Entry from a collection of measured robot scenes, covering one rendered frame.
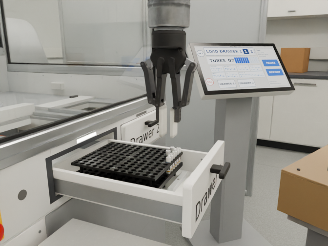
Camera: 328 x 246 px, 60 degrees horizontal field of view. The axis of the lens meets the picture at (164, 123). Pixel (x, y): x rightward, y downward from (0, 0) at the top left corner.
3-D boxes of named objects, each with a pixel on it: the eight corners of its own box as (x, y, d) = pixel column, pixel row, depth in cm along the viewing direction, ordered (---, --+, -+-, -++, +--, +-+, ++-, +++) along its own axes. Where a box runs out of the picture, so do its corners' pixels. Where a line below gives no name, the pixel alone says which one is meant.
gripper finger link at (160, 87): (163, 58, 61) (157, 57, 61) (157, 108, 64) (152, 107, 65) (170, 57, 64) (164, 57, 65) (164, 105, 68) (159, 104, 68)
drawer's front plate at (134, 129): (161, 134, 119) (161, 109, 116) (126, 158, 93) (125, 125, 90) (157, 134, 120) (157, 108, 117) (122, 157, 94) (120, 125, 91)
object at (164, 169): (182, 153, 75) (182, 152, 75) (154, 181, 60) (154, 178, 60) (176, 153, 76) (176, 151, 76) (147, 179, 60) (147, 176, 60)
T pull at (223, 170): (230, 167, 66) (230, 161, 65) (223, 180, 59) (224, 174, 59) (215, 165, 67) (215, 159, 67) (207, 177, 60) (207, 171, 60)
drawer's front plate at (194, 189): (222, 177, 79) (224, 140, 76) (190, 240, 53) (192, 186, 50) (216, 176, 79) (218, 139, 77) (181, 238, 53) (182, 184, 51)
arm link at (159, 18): (157, 6, 66) (157, 32, 67) (139, -1, 57) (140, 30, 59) (195, 3, 62) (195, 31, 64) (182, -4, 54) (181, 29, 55)
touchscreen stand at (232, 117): (288, 266, 158) (311, 81, 132) (215, 286, 144) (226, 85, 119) (238, 217, 204) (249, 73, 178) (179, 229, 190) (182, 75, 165)
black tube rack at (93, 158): (182, 174, 77) (182, 151, 75) (155, 206, 61) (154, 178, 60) (112, 161, 85) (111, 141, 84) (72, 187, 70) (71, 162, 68)
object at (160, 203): (215, 174, 78) (215, 153, 76) (184, 226, 55) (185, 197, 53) (93, 153, 93) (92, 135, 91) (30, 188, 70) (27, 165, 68)
